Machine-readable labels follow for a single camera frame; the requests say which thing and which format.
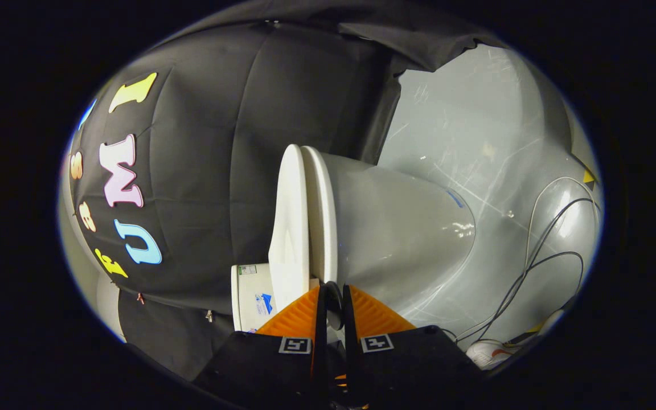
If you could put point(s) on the white toilet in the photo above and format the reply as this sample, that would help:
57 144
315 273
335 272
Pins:
396 228

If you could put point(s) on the black backdrop cloth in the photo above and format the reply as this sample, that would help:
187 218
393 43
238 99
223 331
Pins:
220 171

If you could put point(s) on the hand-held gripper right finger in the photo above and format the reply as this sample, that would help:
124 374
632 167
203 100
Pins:
351 341

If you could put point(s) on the white toilet seat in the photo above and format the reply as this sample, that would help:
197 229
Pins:
323 228

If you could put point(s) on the white toilet lid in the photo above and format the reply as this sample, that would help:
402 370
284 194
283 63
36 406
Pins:
289 228

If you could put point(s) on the white shoe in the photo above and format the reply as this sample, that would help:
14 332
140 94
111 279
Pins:
487 353

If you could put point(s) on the yellow tape piece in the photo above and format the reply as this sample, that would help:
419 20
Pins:
589 176

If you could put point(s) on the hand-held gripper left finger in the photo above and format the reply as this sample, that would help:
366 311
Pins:
321 341

